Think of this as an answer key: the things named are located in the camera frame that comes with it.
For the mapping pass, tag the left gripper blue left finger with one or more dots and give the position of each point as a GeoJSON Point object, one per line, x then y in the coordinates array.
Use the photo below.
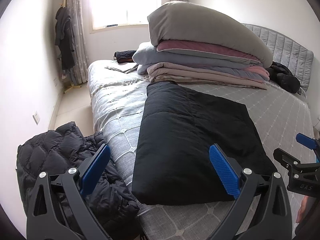
{"type": "Point", "coordinates": [46, 218]}

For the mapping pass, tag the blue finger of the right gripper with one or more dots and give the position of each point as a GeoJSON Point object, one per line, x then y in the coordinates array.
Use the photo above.
{"type": "Point", "coordinates": [285, 158]}
{"type": "Point", "coordinates": [310, 143]}

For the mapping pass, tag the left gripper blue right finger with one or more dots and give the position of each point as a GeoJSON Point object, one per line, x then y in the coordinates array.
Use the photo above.
{"type": "Point", "coordinates": [261, 209]}

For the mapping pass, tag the black coat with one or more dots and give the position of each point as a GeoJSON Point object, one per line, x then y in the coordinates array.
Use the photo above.
{"type": "Point", "coordinates": [179, 125]}

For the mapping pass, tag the dark clothes hanging on rack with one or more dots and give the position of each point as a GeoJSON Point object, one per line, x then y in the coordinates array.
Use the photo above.
{"type": "Point", "coordinates": [64, 38]}

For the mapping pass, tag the right hand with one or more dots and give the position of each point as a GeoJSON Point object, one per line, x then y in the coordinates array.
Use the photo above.
{"type": "Point", "coordinates": [302, 209]}

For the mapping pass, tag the black puffer jacket on left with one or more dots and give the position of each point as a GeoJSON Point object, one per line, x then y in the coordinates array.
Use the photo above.
{"type": "Point", "coordinates": [58, 150]}

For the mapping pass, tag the black jacket near headboard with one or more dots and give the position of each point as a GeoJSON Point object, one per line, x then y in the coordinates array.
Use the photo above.
{"type": "Point", "coordinates": [283, 77]}

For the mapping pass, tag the grey padded headboard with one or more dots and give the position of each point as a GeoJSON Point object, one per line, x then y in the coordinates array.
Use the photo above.
{"type": "Point", "coordinates": [288, 52]}

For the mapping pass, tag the stack of folded quilts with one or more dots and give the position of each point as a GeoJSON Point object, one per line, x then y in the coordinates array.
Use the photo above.
{"type": "Point", "coordinates": [191, 62]}

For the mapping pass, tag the dark folded garment by window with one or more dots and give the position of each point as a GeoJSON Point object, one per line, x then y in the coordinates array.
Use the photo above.
{"type": "Point", "coordinates": [124, 56]}

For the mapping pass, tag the grey pillow on top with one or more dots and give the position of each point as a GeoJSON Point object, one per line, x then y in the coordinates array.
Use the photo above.
{"type": "Point", "coordinates": [187, 21]}

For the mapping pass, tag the patterned window curtain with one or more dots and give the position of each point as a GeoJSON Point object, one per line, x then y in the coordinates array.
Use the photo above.
{"type": "Point", "coordinates": [79, 71]}

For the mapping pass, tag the white wall socket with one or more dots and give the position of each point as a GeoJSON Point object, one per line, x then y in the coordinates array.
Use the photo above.
{"type": "Point", "coordinates": [36, 118]}

